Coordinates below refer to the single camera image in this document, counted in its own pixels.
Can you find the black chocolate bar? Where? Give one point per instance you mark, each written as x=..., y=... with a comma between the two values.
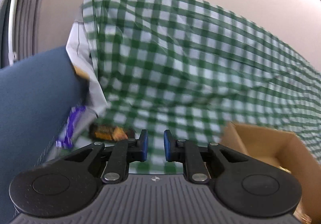
x=110, y=133

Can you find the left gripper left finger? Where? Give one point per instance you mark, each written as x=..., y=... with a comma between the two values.
x=119, y=157

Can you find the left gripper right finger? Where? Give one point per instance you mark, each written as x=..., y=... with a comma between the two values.
x=186, y=152

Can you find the purple chocolate bar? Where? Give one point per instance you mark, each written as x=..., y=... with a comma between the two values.
x=65, y=142

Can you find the cardboard box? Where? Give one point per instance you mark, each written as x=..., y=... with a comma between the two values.
x=280, y=149

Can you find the green checkered cloth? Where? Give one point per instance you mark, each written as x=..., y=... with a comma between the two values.
x=190, y=67

